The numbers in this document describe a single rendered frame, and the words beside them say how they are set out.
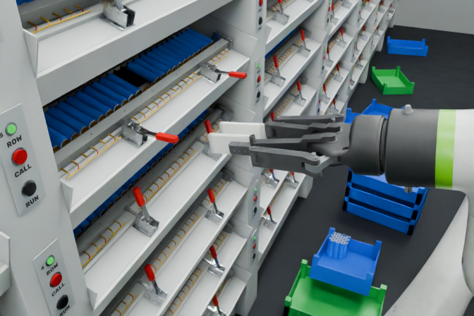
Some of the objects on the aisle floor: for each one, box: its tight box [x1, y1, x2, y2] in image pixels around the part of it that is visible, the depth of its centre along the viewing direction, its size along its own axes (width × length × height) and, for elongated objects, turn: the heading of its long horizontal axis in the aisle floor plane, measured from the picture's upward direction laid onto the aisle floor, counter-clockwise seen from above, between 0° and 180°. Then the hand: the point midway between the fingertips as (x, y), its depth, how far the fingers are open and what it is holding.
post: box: [298, 0, 336, 198], centre depth 170 cm, size 20×9×174 cm, turn 66°
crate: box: [284, 260, 387, 316], centre depth 154 cm, size 30×20×8 cm
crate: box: [309, 227, 382, 296], centre depth 165 cm, size 30×20×8 cm
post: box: [208, 0, 268, 316], centre depth 116 cm, size 20×9×174 cm, turn 66°
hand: (237, 138), depth 64 cm, fingers open, 3 cm apart
